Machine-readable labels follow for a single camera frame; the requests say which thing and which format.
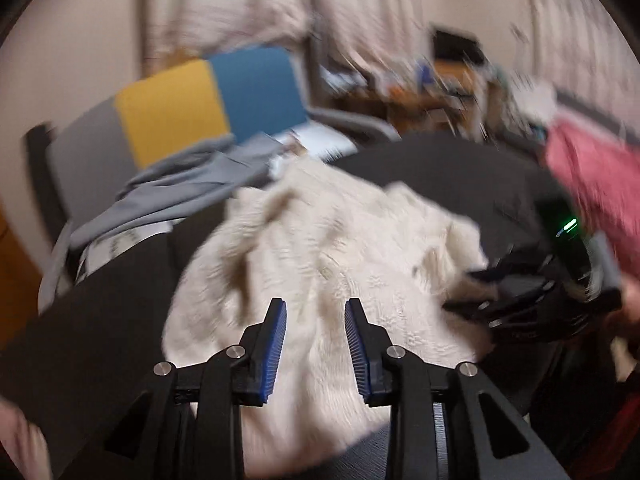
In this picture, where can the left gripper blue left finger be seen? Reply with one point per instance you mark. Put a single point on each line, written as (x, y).
(185, 422)

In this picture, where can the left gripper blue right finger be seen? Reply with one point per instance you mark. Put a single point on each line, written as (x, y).
(445, 423)

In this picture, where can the cream knit sweater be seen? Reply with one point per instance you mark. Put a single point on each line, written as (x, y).
(316, 238)

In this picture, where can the person right hand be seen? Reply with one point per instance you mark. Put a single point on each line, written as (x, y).
(625, 322)

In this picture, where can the folded pink cloth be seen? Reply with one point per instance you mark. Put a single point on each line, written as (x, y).
(24, 443)

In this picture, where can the wooden desk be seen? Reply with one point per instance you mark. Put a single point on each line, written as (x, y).
(423, 96)

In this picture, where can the grey blue garment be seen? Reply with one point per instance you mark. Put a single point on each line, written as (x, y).
(183, 183)

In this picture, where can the black monitor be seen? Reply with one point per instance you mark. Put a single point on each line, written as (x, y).
(449, 46)

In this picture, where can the white printed seat cushion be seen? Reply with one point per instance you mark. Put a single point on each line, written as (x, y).
(313, 139)

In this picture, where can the grey yellow blue chair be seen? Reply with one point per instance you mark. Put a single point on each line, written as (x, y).
(78, 174)

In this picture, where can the pink patterned curtain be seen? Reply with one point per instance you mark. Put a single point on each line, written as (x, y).
(368, 34)

